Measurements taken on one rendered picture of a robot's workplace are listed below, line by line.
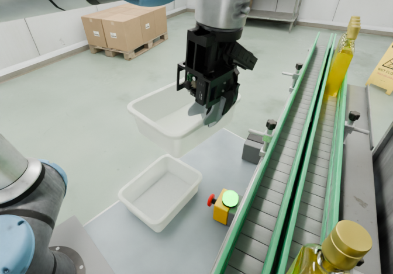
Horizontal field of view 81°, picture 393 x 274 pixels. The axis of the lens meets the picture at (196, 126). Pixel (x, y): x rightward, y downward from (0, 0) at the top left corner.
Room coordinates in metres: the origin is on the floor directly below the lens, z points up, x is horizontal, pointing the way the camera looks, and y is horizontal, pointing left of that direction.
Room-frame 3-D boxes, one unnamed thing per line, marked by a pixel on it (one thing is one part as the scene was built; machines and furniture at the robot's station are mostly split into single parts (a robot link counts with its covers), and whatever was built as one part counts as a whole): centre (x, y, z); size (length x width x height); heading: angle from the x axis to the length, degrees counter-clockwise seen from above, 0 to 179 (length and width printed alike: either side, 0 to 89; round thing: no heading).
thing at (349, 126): (0.55, -0.49, 0.94); 0.07 x 0.04 x 0.13; 62
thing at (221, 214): (0.39, -0.09, 0.79); 0.07 x 0.07 x 0.07; 62
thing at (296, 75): (0.94, -0.41, 0.94); 0.07 x 0.04 x 0.13; 62
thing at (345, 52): (0.91, -0.59, 1.02); 0.06 x 0.06 x 0.28; 62
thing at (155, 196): (0.45, 0.11, 0.78); 0.22 x 0.17 x 0.09; 143
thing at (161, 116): (0.45, 0.02, 1.08); 0.22 x 0.17 x 0.09; 136
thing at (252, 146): (0.64, -0.22, 0.79); 0.08 x 0.08 x 0.08; 62
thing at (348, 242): (0.12, -0.16, 1.14); 0.04 x 0.04 x 0.04
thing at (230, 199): (0.39, -0.09, 0.84); 0.05 x 0.05 x 0.03
